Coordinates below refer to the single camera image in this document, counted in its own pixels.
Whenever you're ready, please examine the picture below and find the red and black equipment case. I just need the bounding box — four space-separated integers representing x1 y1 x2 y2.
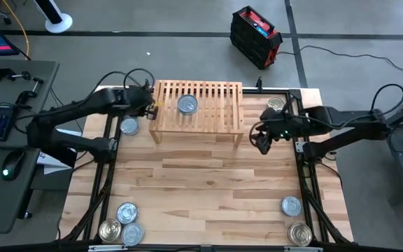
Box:
229 5 283 71

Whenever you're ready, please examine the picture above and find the black floor cable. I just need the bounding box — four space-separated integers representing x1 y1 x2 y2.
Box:
276 44 403 74

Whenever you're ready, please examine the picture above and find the silver metal bracket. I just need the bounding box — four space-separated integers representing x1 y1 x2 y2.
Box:
283 246 324 252
87 244 129 252

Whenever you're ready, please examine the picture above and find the gold lidded tin can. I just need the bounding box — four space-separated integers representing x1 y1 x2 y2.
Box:
287 223 313 247
267 96 286 112
98 218 122 243

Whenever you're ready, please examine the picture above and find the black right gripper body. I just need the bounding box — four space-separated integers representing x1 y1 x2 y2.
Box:
251 108 296 156

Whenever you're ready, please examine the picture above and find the white pedestal stand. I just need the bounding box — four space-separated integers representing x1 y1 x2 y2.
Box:
33 0 73 34

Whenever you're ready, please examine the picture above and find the black box beside desk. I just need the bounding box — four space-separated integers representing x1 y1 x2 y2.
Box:
29 145 78 169

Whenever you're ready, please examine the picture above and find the wooden slatted shelf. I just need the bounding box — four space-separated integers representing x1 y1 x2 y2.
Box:
148 79 245 148

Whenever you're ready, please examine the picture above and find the silver lidded tin can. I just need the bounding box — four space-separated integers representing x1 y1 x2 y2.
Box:
120 116 141 137
121 222 146 246
176 93 199 116
116 202 139 225
280 195 303 218

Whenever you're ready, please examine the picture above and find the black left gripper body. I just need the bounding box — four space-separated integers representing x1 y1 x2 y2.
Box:
123 85 160 121

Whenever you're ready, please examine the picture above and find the grey desk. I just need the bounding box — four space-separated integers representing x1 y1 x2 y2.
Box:
0 59 60 235

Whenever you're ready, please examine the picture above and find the white printed paper sheet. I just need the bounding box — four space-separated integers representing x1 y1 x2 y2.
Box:
55 127 83 138

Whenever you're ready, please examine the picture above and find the black computer mouse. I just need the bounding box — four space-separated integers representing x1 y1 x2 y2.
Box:
1 149 27 182

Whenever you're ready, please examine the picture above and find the yellow cable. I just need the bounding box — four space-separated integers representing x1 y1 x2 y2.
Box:
1 0 31 61

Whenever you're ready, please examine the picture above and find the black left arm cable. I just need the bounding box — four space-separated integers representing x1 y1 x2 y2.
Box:
82 67 156 106

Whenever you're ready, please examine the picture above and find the black desk clamp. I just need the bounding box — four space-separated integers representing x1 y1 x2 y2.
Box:
0 65 33 84
15 76 45 106

